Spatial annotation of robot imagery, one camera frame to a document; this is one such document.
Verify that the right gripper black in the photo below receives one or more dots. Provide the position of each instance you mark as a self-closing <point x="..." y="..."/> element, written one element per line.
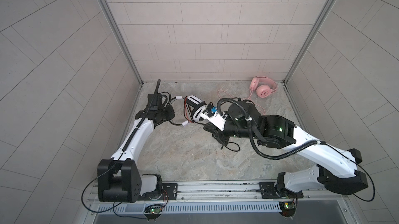
<point x="217" y="133"/>

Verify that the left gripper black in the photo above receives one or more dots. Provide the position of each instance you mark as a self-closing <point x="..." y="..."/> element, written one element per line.
<point x="170" y="112"/>

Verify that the white black headphones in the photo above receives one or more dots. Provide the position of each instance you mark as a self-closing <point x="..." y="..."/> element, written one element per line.
<point x="192" y="108"/>

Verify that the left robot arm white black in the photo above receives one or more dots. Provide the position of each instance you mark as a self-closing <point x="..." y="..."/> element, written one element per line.
<point x="119" y="179"/>

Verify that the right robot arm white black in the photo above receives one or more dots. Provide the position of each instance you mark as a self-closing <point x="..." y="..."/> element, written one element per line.
<point x="275" y="138"/>

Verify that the pink headphones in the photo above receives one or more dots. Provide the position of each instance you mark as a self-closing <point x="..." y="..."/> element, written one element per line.
<point x="262" y="86"/>

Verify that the ventilation grille strip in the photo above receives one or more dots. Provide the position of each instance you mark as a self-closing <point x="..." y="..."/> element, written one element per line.
<point x="199" y="207"/>

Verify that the left circuit board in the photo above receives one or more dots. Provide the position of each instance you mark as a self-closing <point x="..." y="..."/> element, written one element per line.
<point x="153" y="209"/>

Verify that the circuit board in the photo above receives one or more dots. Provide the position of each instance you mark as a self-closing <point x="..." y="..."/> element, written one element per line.
<point x="153" y="209"/>
<point x="288" y="209"/>

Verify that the right circuit board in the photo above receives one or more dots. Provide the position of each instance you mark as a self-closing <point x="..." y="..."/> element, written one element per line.
<point x="288" y="209"/>

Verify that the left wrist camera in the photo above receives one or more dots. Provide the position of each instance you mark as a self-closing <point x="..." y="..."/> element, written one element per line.
<point x="155" y="102"/>

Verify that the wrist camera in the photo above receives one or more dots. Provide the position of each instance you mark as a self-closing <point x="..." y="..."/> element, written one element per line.
<point x="209" y="112"/>
<point x="155" y="102"/>

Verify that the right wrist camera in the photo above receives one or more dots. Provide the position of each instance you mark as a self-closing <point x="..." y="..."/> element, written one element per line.
<point x="209" y="112"/>

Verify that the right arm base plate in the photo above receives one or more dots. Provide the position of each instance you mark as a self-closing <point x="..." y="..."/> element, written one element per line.
<point x="273" y="190"/>

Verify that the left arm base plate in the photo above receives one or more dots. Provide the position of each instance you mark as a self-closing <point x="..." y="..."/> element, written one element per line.
<point x="168" y="190"/>

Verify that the aluminium mounting rail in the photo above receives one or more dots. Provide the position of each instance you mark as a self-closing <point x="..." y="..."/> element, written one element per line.
<point x="229" y="191"/>

